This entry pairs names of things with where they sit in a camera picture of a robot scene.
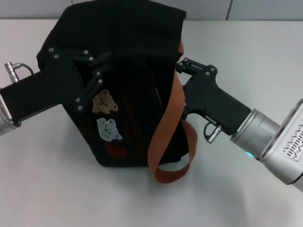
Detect black food bag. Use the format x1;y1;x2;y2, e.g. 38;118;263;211
36;0;198;185

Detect left gripper cable with plug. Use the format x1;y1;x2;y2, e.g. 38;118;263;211
3;61;35;83

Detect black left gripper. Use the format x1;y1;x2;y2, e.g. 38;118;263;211
0;46;112;126

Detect right gripper cable with plug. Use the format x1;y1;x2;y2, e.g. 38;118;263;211
203;120;223;144

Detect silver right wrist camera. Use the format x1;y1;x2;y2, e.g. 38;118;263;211
259;98;303;166

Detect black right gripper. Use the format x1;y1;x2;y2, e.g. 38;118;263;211
175;56;252;137

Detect gripper cable with plug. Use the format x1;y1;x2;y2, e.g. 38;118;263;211
203;120;223;144
3;61;35;83

